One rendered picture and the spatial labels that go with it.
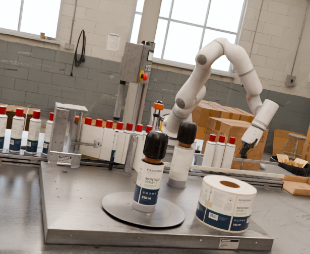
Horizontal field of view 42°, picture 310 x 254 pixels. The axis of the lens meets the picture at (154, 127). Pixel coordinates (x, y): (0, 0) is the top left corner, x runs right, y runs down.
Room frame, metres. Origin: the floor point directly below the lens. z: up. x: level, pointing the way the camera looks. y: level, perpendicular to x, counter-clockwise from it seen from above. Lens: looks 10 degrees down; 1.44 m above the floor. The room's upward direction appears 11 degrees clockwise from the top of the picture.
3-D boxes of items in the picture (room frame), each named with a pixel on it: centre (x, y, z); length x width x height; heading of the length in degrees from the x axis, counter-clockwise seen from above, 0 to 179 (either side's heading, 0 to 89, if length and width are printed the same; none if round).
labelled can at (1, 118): (1.81, 0.69, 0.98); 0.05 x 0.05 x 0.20
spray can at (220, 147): (2.18, -0.37, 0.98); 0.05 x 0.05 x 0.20
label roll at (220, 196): (1.47, -0.31, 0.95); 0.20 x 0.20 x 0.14
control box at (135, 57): (2.09, 0.15, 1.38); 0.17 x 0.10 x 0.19; 164
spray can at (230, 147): (2.19, -0.43, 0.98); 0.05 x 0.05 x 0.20
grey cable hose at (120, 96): (2.08, 0.20, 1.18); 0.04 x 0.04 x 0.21
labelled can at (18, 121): (1.83, 0.62, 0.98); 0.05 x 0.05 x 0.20
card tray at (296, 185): (2.37, -0.93, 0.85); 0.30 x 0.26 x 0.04; 109
